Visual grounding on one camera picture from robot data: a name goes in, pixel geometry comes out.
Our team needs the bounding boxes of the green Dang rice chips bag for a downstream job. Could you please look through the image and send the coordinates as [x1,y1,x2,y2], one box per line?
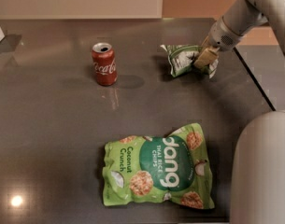
[102,123,215,210]

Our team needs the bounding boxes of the red Coca-Cola can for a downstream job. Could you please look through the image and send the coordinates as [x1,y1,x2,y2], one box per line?
[92,42,117,86]

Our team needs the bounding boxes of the green jalapeno chip bag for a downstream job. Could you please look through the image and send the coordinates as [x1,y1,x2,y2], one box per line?
[161,45,219,77]

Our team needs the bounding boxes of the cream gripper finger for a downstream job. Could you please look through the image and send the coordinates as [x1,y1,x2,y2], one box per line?
[201,37,210,49]
[193,47,219,69]

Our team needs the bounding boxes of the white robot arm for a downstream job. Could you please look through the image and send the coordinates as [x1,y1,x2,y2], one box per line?
[195,0,285,224]

